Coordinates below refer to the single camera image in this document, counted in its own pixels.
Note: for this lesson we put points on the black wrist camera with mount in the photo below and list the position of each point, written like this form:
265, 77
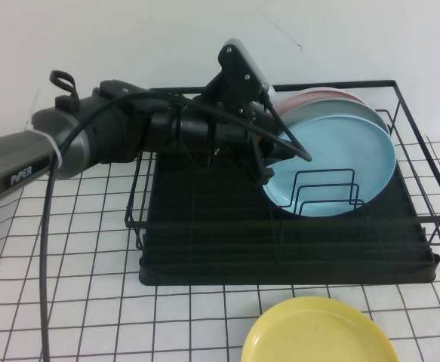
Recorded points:
238, 71

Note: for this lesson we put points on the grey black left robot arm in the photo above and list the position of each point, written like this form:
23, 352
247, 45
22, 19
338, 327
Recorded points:
72, 143

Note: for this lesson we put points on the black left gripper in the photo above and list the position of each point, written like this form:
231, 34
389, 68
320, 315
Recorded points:
227, 128

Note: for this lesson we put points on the white zip tie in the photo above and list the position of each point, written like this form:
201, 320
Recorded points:
55, 149

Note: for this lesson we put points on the grey plate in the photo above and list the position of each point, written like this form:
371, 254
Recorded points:
340, 109

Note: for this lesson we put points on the yellow plate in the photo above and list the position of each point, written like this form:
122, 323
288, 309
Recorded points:
317, 332

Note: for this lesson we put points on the pink plate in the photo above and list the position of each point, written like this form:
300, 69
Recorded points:
317, 93

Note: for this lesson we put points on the light blue plate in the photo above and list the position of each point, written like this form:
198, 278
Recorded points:
336, 158

